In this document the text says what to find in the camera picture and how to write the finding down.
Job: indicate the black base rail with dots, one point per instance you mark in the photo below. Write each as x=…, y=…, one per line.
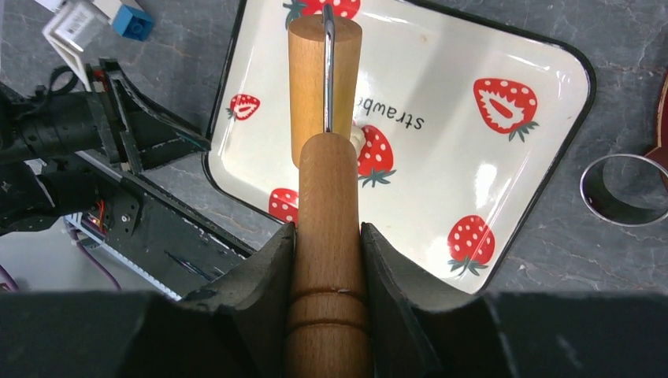
x=159, y=237

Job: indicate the strawberry print enamel tray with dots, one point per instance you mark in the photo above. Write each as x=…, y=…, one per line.
x=463, y=119

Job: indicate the white dough ball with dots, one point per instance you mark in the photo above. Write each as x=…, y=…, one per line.
x=357, y=139

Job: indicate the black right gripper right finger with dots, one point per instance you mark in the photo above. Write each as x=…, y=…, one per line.
x=423, y=327

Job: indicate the red round plate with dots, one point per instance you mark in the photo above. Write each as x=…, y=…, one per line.
x=658, y=153

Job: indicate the blue grey lego bricks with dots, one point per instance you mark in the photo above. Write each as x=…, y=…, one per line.
x=127, y=18

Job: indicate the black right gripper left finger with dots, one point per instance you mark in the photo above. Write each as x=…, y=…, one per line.
x=232, y=327

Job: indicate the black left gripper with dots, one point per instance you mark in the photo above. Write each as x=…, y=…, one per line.
x=42, y=134

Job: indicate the wooden dough roller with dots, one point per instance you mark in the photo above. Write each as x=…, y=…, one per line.
x=328, y=332

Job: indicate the metal ring cutter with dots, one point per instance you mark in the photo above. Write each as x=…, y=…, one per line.
x=627, y=190

